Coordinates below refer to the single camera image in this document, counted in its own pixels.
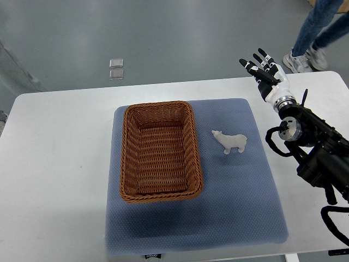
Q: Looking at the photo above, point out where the white bear figurine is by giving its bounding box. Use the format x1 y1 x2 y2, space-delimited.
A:
212 130 247 155

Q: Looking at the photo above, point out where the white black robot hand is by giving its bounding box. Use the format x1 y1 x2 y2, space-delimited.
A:
239 48 296 112

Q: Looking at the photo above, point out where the upper metal floor plate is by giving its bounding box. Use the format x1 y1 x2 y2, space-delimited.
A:
109 58 123 68

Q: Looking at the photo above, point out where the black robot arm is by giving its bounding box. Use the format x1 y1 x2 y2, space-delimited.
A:
266 96 348 245

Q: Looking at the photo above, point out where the black table control panel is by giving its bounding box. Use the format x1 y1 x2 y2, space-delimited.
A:
328 248 349 256

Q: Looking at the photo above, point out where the brown wicker basket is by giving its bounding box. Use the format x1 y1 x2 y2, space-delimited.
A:
119 101 203 204

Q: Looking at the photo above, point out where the grey white sneaker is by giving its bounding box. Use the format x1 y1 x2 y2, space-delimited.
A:
282 49 313 73

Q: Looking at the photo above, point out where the black mat label tag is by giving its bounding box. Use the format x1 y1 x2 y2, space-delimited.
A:
145 254 161 259

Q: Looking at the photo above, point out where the person in blue jeans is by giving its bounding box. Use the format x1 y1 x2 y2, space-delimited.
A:
292 0 348 56

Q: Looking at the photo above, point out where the blue textured mat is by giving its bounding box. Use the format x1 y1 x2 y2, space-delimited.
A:
105 98 288 257

